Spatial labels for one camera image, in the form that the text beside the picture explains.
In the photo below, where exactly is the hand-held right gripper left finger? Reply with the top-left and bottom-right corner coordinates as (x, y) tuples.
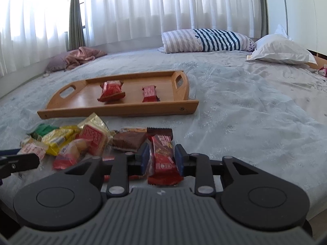
(63, 141), (151, 198)

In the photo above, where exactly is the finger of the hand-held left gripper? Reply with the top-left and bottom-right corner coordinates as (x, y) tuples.
(0, 150), (40, 181)

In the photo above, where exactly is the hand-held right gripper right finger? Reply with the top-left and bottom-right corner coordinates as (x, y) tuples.
(174, 144), (258, 196)

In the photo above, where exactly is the red chocolate bar packet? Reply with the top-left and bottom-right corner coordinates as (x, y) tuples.
(147, 134), (184, 186)
(142, 85), (161, 103)

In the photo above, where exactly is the white and pink snack packet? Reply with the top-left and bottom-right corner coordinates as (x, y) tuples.
(20, 137), (48, 164)

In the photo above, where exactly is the brown cake clear packet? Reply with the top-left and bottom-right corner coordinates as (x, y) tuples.
(109, 128), (148, 151)

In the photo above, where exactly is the dark brown zigzag-edged wrapper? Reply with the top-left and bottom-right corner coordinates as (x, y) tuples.
(146, 127), (174, 141)

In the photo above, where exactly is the green snack packet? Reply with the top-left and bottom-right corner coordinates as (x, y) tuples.
(28, 124), (60, 140)

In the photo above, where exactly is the yellow snack packet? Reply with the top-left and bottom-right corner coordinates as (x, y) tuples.
(41, 125), (81, 157)

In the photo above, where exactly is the clear packet with yellow bun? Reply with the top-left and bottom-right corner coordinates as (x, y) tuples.
(52, 138), (89, 170)

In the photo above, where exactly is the gold and red snack packet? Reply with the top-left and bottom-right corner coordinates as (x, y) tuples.
(77, 112), (116, 157)

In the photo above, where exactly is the wooden tray with handles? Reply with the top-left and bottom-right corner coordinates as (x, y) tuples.
(37, 70), (200, 119)

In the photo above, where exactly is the bed with pale blue bedspread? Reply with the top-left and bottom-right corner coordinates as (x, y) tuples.
(0, 45), (327, 222)

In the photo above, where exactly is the large red snack packet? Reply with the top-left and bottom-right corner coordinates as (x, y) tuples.
(97, 80), (126, 103)

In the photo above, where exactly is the purple pillow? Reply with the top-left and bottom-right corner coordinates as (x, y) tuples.
(44, 52), (77, 75)

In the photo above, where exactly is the pink crumpled blanket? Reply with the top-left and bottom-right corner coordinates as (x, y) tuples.
(65, 47), (108, 71)

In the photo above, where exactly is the blue and white striped pillow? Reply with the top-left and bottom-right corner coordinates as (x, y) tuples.
(158, 29), (256, 54)

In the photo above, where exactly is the white sheer curtain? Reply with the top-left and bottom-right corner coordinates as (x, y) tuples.
(0, 0), (71, 77)
(79, 0), (266, 51)

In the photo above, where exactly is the grey-green curtain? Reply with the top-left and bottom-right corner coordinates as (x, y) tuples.
(67, 0), (86, 52)
(258, 0), (270, 39)

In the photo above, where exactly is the wooden bedside ledge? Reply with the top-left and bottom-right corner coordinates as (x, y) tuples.
(307, 50), (327, 70)

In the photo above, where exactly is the white headboard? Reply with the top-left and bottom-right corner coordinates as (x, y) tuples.
(263, 0), (327, 57)

